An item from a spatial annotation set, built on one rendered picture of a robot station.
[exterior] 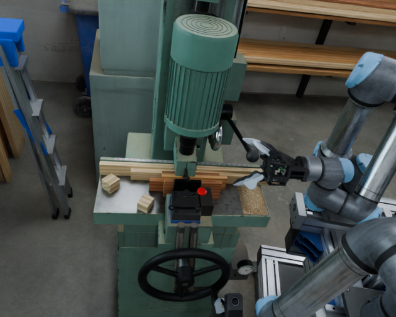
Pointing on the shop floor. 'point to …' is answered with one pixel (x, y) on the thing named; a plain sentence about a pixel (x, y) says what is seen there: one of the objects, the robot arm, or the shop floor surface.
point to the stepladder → (27, 105)
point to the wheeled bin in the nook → (78, 7)
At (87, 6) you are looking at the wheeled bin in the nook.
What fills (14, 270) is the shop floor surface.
